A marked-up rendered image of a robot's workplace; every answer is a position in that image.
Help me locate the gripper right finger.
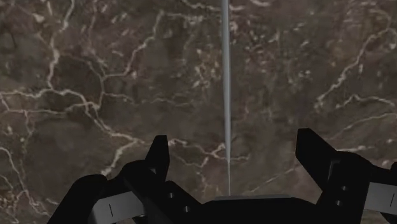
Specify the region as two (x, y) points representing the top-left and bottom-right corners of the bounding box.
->
(295, 128), (397, 224)

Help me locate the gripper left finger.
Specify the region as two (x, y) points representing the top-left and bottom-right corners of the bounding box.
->
(46, 134), (203, 224)

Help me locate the thin grey tapered rod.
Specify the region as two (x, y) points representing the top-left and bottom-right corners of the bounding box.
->
(220, 0), (232, 197)

